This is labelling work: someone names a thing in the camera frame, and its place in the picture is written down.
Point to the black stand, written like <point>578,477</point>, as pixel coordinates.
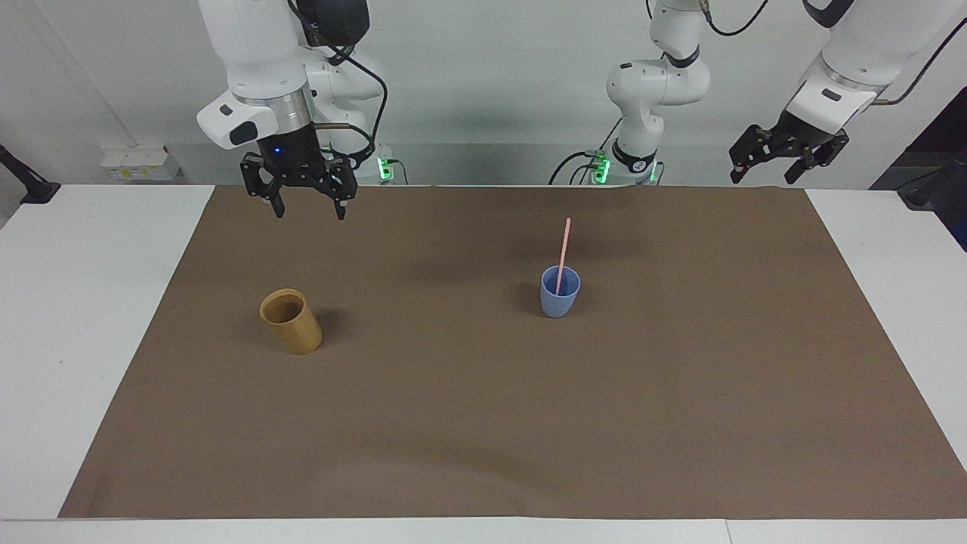
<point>26,185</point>
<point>937,174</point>

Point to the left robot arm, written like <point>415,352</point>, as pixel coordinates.
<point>657,83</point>

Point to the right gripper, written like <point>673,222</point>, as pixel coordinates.
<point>291,155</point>

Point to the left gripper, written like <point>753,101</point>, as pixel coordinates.
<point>802,134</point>

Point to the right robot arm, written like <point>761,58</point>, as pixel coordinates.
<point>257,53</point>

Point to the brown bamboo cup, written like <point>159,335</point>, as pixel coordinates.
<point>296,332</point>

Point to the pink chopstick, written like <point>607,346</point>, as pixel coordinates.
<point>564,245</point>

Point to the blue cup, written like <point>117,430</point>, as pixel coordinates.
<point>560,302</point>

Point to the white wall socket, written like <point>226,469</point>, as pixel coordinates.
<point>140,164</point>

